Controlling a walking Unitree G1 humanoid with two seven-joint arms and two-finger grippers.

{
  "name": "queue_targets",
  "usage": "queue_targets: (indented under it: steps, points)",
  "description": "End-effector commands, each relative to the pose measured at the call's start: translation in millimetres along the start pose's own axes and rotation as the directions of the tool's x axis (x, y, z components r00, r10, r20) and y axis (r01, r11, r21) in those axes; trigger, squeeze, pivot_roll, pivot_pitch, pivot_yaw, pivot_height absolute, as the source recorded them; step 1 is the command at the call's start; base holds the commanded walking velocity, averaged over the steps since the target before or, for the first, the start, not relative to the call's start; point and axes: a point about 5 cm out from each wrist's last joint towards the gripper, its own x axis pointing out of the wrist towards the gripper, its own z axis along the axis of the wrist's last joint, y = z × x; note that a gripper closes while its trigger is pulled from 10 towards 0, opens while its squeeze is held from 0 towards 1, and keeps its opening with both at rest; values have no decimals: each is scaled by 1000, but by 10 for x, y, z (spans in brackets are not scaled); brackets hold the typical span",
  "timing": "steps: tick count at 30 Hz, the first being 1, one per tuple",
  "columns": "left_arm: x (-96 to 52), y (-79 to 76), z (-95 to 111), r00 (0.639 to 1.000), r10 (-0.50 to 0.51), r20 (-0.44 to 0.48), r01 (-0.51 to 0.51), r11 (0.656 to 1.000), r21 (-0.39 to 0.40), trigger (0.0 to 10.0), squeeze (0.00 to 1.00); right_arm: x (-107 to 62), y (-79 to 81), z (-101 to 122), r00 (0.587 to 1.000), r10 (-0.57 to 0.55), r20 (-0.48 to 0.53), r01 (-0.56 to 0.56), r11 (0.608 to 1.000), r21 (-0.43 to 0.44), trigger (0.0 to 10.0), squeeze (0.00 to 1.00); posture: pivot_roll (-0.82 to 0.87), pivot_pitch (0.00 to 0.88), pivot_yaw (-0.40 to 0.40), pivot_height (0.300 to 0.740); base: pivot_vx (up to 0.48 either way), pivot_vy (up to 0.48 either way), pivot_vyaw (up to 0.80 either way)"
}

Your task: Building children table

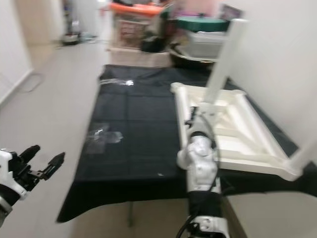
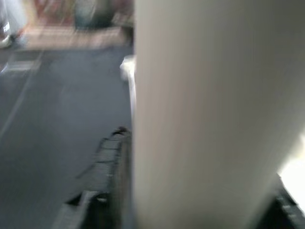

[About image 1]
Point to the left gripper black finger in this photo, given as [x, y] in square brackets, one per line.
[55, 164]
[30, 152]

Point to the crumpled clear plastic wrapper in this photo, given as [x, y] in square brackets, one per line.
[104, 139]

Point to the black wok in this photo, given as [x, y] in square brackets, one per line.
[183, 59]

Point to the black tablecloth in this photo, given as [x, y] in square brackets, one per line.
[138, 158]

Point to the white plastic table top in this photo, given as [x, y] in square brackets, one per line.
[252, 166]

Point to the clear plastic storage container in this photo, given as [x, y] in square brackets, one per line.
[205, 44]

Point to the clear plastic bag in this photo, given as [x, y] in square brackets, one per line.
[121, 82]

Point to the beige cloth covered bench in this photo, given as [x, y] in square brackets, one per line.
[136, 57]

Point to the dark shiny foil bag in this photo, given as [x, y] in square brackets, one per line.
[153, 43]

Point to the green pot lid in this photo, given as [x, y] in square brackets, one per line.
[200, 24]

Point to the orange lid storage box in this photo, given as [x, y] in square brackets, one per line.
[131, 32]

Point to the white fridge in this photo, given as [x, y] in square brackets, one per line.
[84, 17]

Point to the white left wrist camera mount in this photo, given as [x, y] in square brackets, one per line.
[6, 168]

